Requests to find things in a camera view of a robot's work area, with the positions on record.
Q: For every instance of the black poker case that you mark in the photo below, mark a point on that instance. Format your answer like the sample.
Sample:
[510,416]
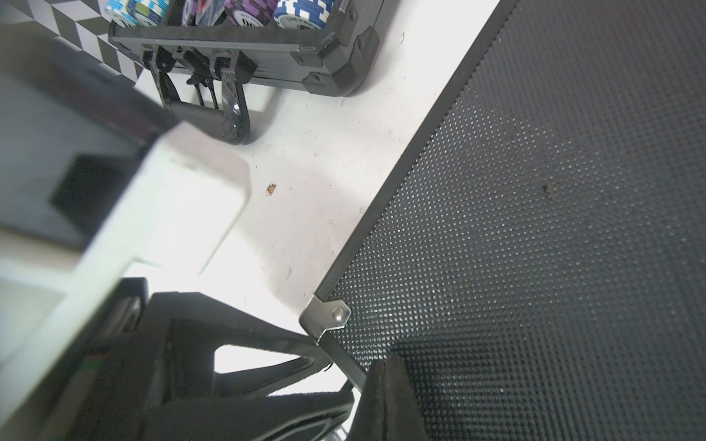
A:
[537,255]
[332,62]

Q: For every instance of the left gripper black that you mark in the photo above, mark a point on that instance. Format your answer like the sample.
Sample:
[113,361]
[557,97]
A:
[184,366]

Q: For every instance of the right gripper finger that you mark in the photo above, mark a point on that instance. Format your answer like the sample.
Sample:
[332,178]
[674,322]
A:
[388,409]

